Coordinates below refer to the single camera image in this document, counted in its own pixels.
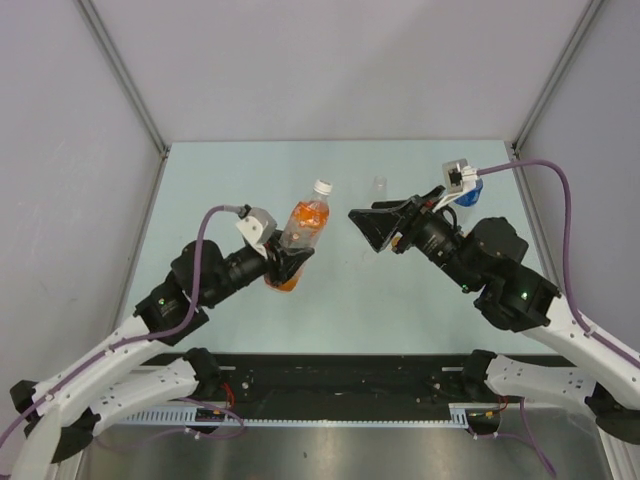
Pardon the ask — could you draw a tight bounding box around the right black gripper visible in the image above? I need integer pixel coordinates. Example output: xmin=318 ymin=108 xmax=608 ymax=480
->
xmin=348 ymin=185 xmax=481 ymax=292

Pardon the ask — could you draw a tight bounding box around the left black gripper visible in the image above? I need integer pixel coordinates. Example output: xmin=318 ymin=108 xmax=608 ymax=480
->
xmin=203 ymin=229 xmax=314 ymax=307

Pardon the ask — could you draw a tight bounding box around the clear water bottle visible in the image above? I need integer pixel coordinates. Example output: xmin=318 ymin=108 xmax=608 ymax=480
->
xmin=372 ymin=176 xmax=387 ymax=201

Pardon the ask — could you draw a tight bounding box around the orange drink bottle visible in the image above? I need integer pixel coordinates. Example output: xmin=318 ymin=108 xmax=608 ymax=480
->
xmin=263 ymin=178 xmax=335 ymax=294

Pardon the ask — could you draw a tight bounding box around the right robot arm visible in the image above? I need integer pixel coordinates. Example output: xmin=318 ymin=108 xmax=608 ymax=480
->
xmin=348 ymin=187 xmax=639 ymax=444

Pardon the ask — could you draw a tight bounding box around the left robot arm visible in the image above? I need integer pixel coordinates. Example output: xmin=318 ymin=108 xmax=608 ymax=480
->
xmin=10 ymin=231 xmax=315 ymax=469

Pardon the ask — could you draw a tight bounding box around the blue drink bottle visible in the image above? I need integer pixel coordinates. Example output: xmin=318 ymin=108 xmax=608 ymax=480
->
xmin=454 ymin=179 xmax=484 ymax=208

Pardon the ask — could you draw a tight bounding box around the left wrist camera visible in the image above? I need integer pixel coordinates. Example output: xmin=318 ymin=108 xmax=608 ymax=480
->
xmin=235 ymin=205 xmax=277 ymax=258

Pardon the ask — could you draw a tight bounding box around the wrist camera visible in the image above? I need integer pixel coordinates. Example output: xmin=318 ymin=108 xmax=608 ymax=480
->
xmin=235 ymin=205 xmax=277 ymax=258
xmin=434 ymin=159 xmax=481 ymax=211

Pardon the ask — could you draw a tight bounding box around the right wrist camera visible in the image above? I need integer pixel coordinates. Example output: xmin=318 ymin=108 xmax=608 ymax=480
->
xmin=434 ymin=159 xmax=481 ymax=211

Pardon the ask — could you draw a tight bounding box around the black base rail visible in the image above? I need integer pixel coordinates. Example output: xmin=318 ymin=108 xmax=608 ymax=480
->
xmin=139 ymin=352 xmax=571 ymax=421

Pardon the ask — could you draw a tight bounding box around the white cable duct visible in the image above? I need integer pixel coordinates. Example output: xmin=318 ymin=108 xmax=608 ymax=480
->
xmin=119 ymin=403 xmax=506 ymax=429

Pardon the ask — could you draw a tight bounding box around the right aluminium frame post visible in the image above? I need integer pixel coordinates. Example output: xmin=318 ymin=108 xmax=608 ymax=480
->
xmin=510 ymin=0 xmax=608 ymax=155

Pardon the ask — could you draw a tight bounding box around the aluminium frame post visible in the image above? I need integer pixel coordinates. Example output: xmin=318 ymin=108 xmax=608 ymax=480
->
xmin=74 ymin=0 xmax=168 ymax=157
xmin=510 ymin=0 xmax=608 ymax=155

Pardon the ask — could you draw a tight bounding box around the left aluminium frame post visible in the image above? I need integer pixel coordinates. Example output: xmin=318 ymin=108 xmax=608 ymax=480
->
xmin=74 ymin=0 xmax=168 ymax=157

